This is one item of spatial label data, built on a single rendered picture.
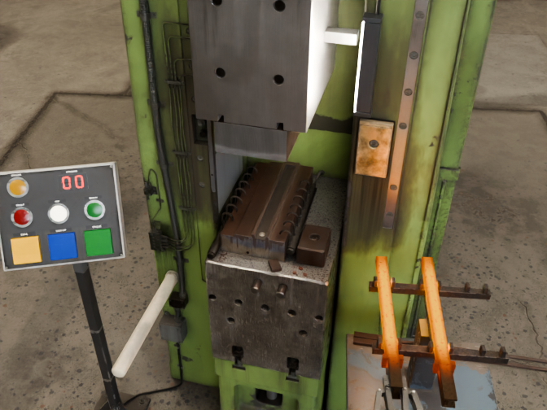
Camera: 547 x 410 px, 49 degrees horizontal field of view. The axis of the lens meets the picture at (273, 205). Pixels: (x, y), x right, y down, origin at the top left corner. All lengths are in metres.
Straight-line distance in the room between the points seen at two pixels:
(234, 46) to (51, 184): 0.67
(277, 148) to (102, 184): 0.53
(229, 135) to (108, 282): 1.71
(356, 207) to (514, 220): 2.03
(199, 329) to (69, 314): 0.87
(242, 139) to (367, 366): 0.72
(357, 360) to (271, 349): 0.37
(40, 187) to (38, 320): 1.36
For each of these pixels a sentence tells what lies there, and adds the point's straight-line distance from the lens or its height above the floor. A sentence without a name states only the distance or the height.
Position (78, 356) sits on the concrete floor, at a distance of 2.88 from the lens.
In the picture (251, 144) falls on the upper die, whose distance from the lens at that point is 1.61.
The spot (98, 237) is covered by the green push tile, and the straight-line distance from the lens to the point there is 1.81.
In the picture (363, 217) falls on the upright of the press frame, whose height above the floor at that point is 1.02.
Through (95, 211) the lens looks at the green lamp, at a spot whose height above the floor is 1.09.
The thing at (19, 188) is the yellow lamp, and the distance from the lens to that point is 1.83.
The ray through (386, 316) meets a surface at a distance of 1.53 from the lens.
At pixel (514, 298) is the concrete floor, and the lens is 3.23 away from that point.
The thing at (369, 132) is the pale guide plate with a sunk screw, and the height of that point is 1.33.
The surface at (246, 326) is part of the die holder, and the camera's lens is 1.98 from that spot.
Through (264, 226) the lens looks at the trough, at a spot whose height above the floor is 0.99.
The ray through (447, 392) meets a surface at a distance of 1.41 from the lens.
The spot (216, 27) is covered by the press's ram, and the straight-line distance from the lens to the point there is 1.50.
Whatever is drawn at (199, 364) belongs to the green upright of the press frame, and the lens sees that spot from 2.57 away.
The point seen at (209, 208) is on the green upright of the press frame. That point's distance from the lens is 1.97.
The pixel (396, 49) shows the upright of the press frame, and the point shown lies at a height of 1.56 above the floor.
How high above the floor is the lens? 2.14
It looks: 37 degrees down
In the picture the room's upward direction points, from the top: straight up
